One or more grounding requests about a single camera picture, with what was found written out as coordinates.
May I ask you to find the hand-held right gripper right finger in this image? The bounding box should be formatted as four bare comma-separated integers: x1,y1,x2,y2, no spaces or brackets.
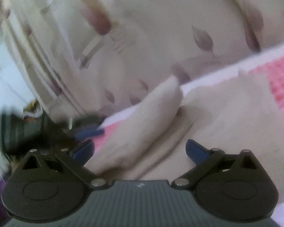
171,139,264,190

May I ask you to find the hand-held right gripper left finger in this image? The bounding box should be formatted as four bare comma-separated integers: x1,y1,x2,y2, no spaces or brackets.
20,139,109,190

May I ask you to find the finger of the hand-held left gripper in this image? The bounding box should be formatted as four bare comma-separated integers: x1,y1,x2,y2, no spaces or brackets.
73,126,105,140
54,114,102,130

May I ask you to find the beige knit sweater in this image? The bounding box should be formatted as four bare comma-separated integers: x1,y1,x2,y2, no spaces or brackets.
85,74,284,190

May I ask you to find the brown patterned object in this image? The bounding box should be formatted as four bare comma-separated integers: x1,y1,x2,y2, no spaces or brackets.
22,100,43,119

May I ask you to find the beige leaf print curtain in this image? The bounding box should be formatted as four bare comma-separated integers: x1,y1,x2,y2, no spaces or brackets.
0,0,284,124

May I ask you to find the pink and white blanket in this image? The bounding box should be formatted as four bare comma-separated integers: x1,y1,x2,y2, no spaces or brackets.
95,40,284,227

